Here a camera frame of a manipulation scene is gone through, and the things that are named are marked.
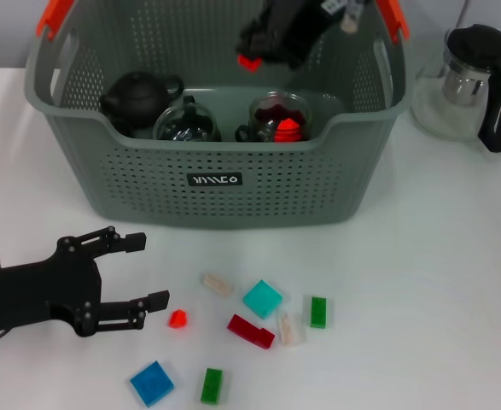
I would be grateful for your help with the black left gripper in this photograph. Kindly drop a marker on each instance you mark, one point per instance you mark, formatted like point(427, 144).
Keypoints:
point(32, 294)

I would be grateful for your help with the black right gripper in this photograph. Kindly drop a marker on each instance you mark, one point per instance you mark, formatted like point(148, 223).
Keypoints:
point(305, 19)

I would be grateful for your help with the small red toy brick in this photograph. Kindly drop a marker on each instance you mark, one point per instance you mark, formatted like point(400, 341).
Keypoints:
point(176, 319)
point(250, 64)

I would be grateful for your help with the red sloped toy brick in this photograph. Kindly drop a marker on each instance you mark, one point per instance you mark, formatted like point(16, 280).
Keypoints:
point(287, 131)

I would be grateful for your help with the teal square toy brick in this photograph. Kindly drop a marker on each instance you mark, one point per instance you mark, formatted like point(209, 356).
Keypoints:
point(262, 299)

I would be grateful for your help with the clear white toy brick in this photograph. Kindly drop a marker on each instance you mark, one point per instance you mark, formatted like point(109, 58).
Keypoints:
point(218, 285)
point(290, 329)

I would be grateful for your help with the green toy brick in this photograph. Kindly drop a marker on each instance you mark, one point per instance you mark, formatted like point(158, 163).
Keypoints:
point(211, 385)
point(318, 312)

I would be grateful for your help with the grey perforated storage basket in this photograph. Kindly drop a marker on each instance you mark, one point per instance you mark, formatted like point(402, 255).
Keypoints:
point(275, 192)

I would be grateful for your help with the blue square toy brick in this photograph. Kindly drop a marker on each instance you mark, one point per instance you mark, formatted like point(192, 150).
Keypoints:
point(152, 383)

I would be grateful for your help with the dark red toy brick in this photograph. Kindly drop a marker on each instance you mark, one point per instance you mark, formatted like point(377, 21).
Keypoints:
point(250, 331)

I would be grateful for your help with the black clay teapot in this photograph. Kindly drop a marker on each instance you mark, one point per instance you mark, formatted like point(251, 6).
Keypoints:
point(139, 96)

